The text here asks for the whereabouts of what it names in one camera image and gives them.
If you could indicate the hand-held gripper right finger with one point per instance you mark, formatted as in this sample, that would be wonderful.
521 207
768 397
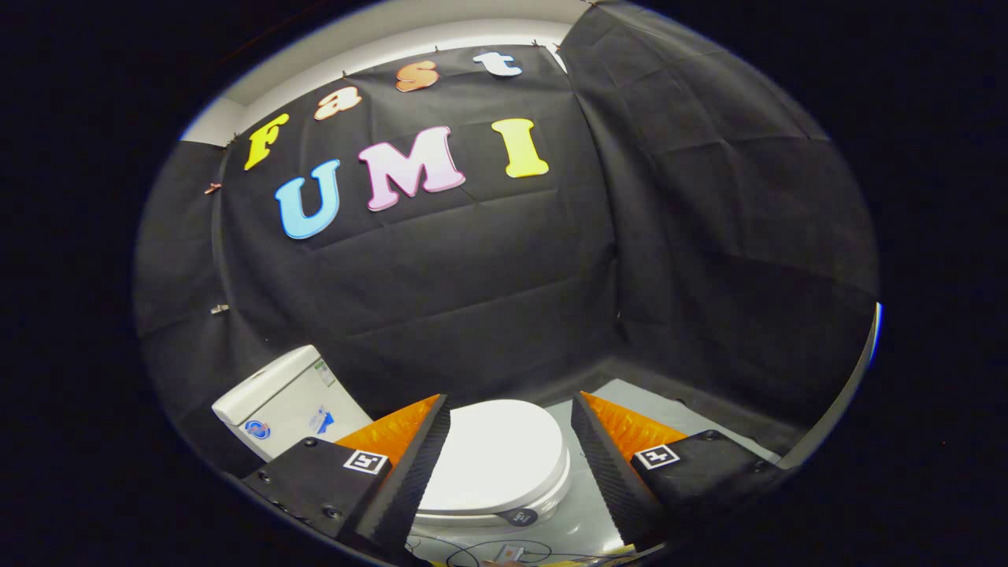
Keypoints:
614 480

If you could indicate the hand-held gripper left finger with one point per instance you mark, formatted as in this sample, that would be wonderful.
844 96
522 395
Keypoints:
405 488

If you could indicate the white toilet lid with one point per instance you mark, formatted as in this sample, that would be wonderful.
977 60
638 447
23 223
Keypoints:
496 449

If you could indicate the black backdrop cloth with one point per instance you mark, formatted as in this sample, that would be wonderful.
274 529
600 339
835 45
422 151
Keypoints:
488 299

